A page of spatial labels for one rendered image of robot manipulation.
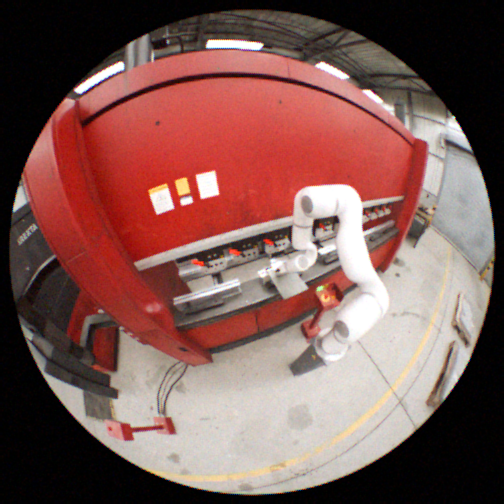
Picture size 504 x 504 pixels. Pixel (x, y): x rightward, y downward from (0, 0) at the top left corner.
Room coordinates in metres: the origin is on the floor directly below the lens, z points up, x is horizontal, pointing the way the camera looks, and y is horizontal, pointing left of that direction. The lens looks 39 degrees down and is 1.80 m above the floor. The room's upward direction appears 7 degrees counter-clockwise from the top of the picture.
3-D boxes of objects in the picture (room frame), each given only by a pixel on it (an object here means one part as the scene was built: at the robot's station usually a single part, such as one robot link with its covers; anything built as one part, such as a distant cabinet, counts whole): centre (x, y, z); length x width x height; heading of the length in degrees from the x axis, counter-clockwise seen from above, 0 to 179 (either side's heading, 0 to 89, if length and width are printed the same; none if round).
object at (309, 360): (0.15, -0.36, 0.50); 0.18 x 0.18 x 1.00; 18
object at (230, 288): (0.63, 0.36, 0.92); 0.50 x 0.06 x 0.10; 106
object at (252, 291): (0.92, -0.81, 0.85); 3.00 x 0.21 x 0.04; 106
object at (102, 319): (0.16, 1.00, 1.18); 0.40 x 0.24 x 0.07; 106
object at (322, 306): (0.58, -0.58, 0.75); 0.20 x 0.16 x 0.18; 99
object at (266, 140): (0.96, -0.80, 1.74); 3.00 x 0.08 x 0.80; 106
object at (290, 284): (0.64, -0.21, 1.00); 0.26 x 0.18 x 0.01; 16
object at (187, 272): (1.18, -0.47, 0.93); 2.30 x 0.14 x 0.10; 106
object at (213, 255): (0.66, 0.24, 1.26); 0.15 x 0.09 x 0.17; 106
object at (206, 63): (0.96, -0.80, 2.23); 3.00 x 0.10 x 0.14; 106
